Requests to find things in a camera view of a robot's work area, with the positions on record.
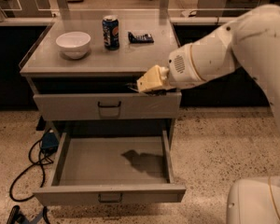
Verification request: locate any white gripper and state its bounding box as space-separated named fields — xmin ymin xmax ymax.
xmin=137 ymin=23 xmax=240 ymax=92

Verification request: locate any brown rxbar chocolate bar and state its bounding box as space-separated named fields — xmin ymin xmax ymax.
xmin=125 ymin=83 xmax=166 ymax=96

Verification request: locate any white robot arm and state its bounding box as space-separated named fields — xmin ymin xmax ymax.
xmin=137 ymin=5 xmax=280 ymax=224

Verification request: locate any closed grey upper drawer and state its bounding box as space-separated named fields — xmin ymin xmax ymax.
xmin=34 ymin=92 xmax=181 ymax=120

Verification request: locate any grey metal drawer cabinet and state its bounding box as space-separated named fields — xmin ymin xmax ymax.
xmin=21 ymin=9 xmax=178 ymax=136

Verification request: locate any open grey middle drawer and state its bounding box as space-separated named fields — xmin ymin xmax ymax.
xmin=34 ymin=132 xmax=186 ymax=206

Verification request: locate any blue snack wrapper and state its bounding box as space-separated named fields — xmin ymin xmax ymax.
xmin=128 ymin=32 xmax=154 ymax=44

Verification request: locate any blue pepsi can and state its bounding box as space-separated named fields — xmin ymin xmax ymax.
xmin=102 ymin=15 xmax=119 ymax=50

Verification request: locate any black counter cabinet right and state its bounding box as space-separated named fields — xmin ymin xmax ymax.
xmin=174 ymin=25 xmax=269 ymax=107

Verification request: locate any black counter cabinet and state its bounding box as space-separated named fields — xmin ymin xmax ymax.
xmin=0 ymin=26 xmax=45 ymax=110
xmin=174 ymin=25 xmax=269 ymax=107

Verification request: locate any white ceramic bowl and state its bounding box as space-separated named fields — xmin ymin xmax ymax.
xmin=55 ymin=32 xmax=91 ymax=59

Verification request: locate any blue power box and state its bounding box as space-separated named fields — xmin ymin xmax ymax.
xmin=40 ymin=132 xmax=59 ymax=153

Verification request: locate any black counter cabinet left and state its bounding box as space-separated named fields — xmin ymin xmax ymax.
xmin=0 ymin=26 xmax=45 ymax=110

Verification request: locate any black object bottom left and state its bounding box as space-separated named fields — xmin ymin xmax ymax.
xmin=7 ymin=205 xmax=51 ymax=224

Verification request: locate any black floor cable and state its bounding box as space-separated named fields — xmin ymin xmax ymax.
xmin=8 ymin=138 xmax=55 ymax=203

